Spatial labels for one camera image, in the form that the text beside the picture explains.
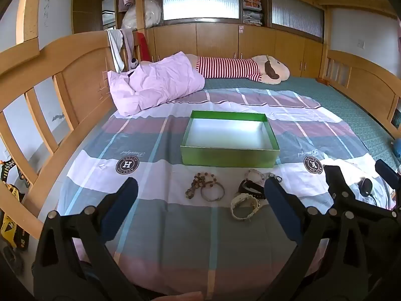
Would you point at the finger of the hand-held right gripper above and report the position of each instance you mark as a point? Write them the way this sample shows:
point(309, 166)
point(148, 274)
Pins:
point(387, 171)
point(372, 211)

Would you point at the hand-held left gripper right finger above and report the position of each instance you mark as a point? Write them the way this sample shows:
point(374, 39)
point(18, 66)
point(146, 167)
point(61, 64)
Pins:
point(277, 202)

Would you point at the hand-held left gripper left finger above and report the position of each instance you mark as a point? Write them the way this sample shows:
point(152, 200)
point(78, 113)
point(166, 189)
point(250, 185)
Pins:
point(123, 196)

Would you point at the black wrist band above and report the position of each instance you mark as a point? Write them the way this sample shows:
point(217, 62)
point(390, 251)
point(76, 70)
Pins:
point(250, 191)

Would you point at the white wrist watch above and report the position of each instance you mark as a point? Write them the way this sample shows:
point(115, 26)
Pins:
point(239, 201)

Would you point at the green cardboard box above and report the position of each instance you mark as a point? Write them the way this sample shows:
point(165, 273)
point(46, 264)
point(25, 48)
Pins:
point(228, 156)

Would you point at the silver bangle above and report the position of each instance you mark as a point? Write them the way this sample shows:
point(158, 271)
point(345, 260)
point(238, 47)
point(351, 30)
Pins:
point(203, 195)

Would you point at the blue object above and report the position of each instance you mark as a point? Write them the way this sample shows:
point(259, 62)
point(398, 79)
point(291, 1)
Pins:
point(398, 150)

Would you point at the plaid printed bed sheet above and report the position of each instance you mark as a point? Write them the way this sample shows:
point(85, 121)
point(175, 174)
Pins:
point(175, 225)

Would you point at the wooden bed footboard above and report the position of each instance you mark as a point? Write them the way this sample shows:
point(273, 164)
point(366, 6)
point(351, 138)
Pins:
point(360, 75)

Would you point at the yellow toy excavator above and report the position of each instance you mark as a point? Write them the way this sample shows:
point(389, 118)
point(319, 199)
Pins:
point(9, 178)
point(11, 230)

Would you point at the pink quilt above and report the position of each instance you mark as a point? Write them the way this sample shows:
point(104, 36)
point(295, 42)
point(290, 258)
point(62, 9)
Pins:
point(156, 81)

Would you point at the wooden bed headboard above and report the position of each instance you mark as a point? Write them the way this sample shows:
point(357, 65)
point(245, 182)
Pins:
point(78, 78)

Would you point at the striped plush dog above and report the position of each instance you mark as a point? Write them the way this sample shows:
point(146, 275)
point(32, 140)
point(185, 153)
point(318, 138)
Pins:
point(228, 67)

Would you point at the red cloth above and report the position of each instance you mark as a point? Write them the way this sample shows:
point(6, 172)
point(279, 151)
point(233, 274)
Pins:
point(143, 47)

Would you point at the grey white garment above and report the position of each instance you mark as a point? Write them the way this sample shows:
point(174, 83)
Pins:
point(115, 45)

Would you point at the purple garment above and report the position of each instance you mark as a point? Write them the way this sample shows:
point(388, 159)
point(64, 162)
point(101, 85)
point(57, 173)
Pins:
point(128, 42)

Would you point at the narrow ribbed glass window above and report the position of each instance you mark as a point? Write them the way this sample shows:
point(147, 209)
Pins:
point(297, 12)

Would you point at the white plastic bag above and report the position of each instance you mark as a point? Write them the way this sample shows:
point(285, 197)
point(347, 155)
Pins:
point(150, 12)

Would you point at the stack of newspapers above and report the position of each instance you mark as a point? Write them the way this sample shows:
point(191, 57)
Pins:
point(252, 8)

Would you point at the wide ribbed glass window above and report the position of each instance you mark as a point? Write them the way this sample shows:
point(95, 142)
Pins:
point(200, 1)

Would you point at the wall outlet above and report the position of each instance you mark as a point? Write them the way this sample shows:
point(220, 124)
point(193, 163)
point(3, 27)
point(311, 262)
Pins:
point(361, 44)

